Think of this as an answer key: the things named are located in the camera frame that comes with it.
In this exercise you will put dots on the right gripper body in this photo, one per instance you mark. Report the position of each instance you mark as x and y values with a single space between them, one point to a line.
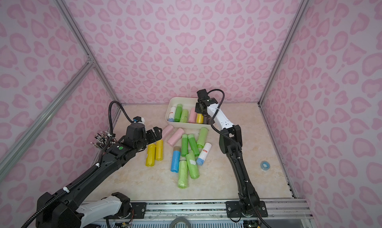
200 107

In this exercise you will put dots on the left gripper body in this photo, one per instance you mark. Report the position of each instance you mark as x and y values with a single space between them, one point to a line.
150 135

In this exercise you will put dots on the large yellow roll front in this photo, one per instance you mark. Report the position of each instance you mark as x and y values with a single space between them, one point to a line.
200 119

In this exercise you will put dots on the pink roll with white label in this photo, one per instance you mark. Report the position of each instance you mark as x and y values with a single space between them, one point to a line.
192 116

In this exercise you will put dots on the bright green roll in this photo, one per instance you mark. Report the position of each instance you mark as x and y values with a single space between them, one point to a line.
178 113

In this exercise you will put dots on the yellow trash bag roll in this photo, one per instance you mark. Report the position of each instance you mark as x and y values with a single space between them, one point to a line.
151 153
159 155

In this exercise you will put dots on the light green roll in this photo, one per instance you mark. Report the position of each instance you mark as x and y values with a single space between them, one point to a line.
202 138
192 166
183 175

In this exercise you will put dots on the light green roll front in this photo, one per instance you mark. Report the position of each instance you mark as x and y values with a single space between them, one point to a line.
183 175

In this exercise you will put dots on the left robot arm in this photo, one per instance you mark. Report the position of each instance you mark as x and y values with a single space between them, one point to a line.
60 209

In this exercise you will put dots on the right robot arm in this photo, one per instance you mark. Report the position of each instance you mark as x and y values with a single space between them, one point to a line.
230 143

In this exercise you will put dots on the pink trash bag roll left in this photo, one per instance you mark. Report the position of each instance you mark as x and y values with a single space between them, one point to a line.
167 131

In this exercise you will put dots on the pink trash bag roll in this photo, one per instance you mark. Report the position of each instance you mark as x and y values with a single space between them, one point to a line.
175 137
167 131

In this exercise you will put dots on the white plastic storage box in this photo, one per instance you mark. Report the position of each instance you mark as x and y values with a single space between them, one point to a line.
187 103

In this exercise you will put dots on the pink trash bag roll right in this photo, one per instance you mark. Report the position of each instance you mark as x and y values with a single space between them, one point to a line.
175 137

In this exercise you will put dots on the green trash bag roll left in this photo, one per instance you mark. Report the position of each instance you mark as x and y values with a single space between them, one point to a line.
185 145

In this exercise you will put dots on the green trash bag roll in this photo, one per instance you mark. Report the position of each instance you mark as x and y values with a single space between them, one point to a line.
185 145
193 144

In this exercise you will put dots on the blue trash bag roll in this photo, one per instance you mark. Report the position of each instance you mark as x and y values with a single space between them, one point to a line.
175 159

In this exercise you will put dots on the green trash bag roll right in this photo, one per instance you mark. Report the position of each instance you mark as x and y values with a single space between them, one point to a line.
193 144

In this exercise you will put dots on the white roll with blue end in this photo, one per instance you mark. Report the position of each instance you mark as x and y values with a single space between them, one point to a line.
203 154

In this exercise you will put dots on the bundle of pens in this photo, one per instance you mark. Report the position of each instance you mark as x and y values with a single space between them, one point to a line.
104 140

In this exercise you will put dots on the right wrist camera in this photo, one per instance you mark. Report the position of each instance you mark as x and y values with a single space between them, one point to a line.
203 95

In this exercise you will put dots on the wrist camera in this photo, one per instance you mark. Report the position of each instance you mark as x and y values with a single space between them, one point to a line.
139 119
203 95

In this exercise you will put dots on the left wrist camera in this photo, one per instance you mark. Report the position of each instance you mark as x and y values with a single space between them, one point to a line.
139 119

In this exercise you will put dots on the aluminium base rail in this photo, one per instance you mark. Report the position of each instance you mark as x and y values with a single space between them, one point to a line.
275 213

